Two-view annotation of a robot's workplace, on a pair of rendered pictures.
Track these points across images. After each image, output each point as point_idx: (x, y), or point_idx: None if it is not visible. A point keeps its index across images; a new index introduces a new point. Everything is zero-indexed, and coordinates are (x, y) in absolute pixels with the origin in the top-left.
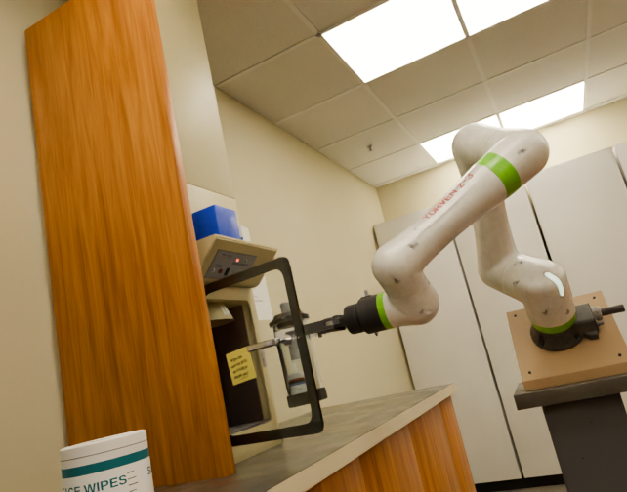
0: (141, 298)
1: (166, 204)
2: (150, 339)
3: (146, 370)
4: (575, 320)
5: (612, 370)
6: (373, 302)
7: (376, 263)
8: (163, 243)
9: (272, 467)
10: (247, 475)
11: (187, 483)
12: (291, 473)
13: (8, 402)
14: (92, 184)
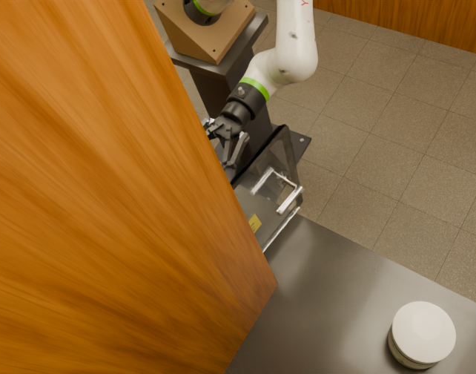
0: (196, 298)
1: (203, 191)
2: (214, 306)
3: (215, 326)
4: None
5: (248, 19)
6: (260, 95)
7: (306, 71)
8: (209, 231)
9: (285, 249)
10: (297, 268)
11: (261, 320)
12: (334, 236)
13: None
14: (41, 309)
